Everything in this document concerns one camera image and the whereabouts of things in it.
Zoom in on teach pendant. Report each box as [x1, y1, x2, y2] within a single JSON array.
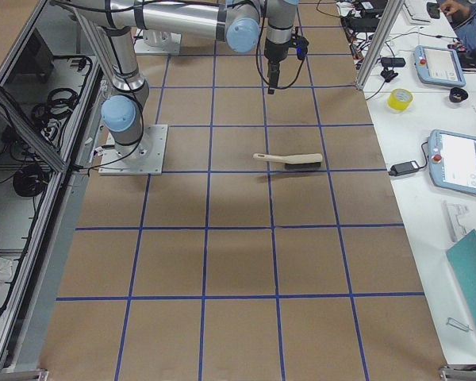
[[428, 129, 476, 195], [413, 45, 466, 87]]

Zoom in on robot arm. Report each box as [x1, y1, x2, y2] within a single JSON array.
[[56, 1, 308, 98]]

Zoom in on aluminium frame post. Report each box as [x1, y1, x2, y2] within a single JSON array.
[[355, 0, 404, 90]]

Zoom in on yellow tape roll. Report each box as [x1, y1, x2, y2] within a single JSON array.
[[387, 88, 413, 112]]

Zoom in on near teach pendant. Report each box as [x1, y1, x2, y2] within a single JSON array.
[[428, 129, 476, 195]]

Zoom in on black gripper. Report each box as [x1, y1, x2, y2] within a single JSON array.
[[264, 39, 290, 94]]

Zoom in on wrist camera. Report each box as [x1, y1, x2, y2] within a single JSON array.
[[291, 27, 309, 61]]

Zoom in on beige hand brush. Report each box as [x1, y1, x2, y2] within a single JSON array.
[[252, 153, 323, 171]]

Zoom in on far teach pendant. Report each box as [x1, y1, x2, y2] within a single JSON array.
[[413, 45, 466, 87]]

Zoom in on black webcam clip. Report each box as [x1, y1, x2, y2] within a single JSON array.
[[380, 57, 405, 83]]

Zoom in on black power brick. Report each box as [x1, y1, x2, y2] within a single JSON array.
[[388, 160, 420, 177]]

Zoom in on person in blue shirt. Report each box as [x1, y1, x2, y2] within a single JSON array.
[[440, 1, 476, 52]]

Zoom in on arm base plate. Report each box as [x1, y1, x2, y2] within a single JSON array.
[[98, 125, 168, 175], [134, 29, 182, 56]]

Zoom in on grey metal bracket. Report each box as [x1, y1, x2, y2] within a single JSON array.
[[443, 201, 471, 242]]

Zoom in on white keyboard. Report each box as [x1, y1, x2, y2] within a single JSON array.
[[402, 0, 432, 25]]

